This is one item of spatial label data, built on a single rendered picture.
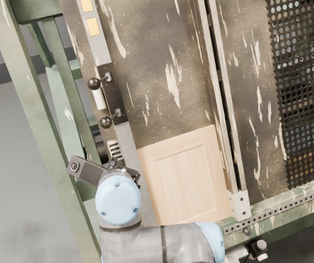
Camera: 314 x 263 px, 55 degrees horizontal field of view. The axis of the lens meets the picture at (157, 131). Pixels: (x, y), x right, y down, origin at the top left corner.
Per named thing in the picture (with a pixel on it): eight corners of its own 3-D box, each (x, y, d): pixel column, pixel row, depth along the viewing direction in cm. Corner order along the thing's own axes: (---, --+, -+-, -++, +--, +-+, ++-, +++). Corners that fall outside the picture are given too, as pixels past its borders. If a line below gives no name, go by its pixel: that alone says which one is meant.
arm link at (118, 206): (96, 234, 49) (92, 182, 49) (98, 215, 60) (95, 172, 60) (144, 228, 51) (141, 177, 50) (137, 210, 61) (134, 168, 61)
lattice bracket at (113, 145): (111, 159, 109) (112, 162, 106) (106, 141, 107) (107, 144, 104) (122, 155, 110) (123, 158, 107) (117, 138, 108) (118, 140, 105)
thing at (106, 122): (116, 117, 102) (99, 131, 90) (112, 106, 101) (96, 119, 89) (126, 115, 101) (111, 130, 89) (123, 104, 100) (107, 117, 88)
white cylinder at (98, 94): (90, 86, 101) (97, 108, 103) (91, 87, 98) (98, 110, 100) (99, 83, 101) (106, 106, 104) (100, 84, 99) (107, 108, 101)
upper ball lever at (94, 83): (105, 82, 99) (87, 93, 87) (102, 71, 98) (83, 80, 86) (116, 80, 98) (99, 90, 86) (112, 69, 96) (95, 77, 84)
